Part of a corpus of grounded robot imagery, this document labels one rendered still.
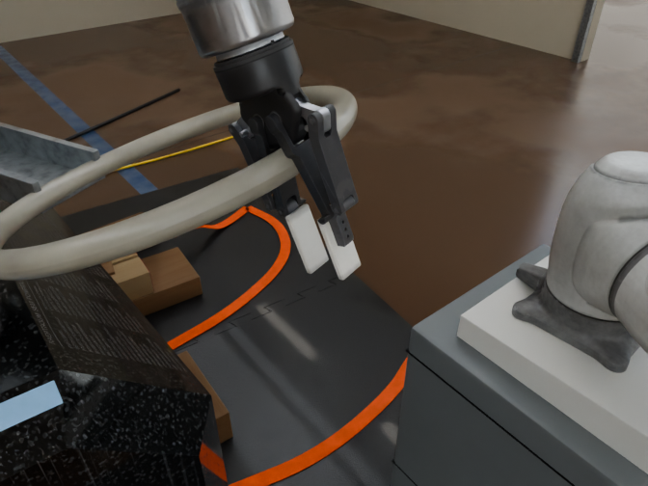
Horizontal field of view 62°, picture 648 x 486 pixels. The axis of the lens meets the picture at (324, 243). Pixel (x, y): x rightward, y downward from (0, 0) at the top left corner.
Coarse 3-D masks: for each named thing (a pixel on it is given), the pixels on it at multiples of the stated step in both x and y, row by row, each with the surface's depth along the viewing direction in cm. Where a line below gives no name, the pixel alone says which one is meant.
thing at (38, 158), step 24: (0, 144) 94; (24, 144) 90; (48, 144) 87; (72, 144) 85; (0, 168) 88; (24, 168) 88; (48, 168) 88; (72, 168) 87; (0, 192) 80; (24, 192) 77
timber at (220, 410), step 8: (184, 352) 177; (184, 360) 175; (192, 360) 175; (192, 368) 172; (200, 376) 169; (208, 384) 167; (216, 400) 162; (216, 408) 159; (224, 408) 159; (216, 416) 157; (224, 416) 158; (224, 424) 160; (224, 432) 162; (224, 440) 163
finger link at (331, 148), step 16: (336, 112) 47; (320, 128) 46; (336, 128) 48; (320, 144) 47; (336, 144) 48; (320, 160) 48; (336, 160) 48; (336, 176) 49; (336, 192) 49; (352, 192) 50; (336, 208) 50
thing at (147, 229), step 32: (320, 96) 73; (352, 96) 65; (192, 128) 88; (128, 160) 87; (288, 160) 50; (64, 192) 79; (224, 192) 48; (256, 192) 49; (0, 224) 67; (128, 224) 47; (160, 224) 46; (192, 224) 47; (0, 256) 51; (32, 256) 48; (64, 256) 47; (96, 256) 47
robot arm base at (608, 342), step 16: (528, 272) 92; (544, 272) 91; (544, 288) 86; (528, 304) 87; (544, 304) 86; (560, 304) 82; (528, 320) 86; (544, 320) 84; (560, 320) 83; (576, 320) 80; (592, 320) 79; (560, 336) 83; (576, 336) 81; (592, 336) 80; (608, 336) 79; (624, 336) 79; (592, 352) 80; (608, 352) 78; (624, 352) 78; (608, 368) 78; (624, 368) 77
